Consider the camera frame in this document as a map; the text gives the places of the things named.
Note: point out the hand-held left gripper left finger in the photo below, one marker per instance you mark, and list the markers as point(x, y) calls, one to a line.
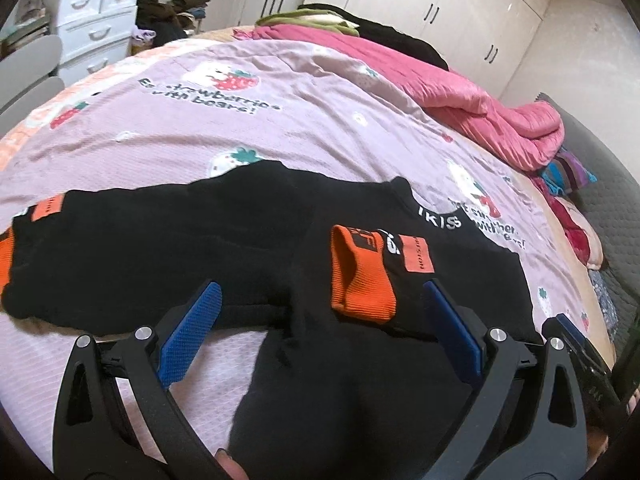
point(192, 327)

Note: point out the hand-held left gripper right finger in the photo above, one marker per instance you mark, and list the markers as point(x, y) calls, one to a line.
point(452, 327)

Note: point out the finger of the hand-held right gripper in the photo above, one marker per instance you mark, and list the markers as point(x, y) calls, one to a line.
point(570, 329)

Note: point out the black sweatshirt with orange cuffs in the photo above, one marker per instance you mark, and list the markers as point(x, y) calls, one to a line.
point(200, 240)

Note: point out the pile of dark clothes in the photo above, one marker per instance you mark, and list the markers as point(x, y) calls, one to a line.
point(160, 15)

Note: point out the blue floral cloth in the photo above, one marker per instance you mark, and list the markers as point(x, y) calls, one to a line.
point(607, 300)

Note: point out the striped colourful cloth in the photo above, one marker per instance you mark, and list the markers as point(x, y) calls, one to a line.
point(567, 170)

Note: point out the grey padded headboard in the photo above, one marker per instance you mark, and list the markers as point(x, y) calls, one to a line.
point(605, 170)

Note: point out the purple strawberry printed blanket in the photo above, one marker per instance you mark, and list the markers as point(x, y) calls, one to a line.
point(310, 130)

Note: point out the pink quilt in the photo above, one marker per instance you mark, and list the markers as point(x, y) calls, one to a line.
point(450, 90)

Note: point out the black garment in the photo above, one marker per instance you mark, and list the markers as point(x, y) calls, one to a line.
point(400, 35)

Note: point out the grey chair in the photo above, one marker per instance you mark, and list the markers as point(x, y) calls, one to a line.
point(30, 75)

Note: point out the white drawer chest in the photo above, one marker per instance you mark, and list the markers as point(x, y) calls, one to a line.
point(95, 30)

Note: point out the white wardrobe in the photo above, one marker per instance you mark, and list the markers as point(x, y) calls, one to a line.
point(450, 5)

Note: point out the green blanket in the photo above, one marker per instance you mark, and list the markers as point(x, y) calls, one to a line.
point(310, 21)

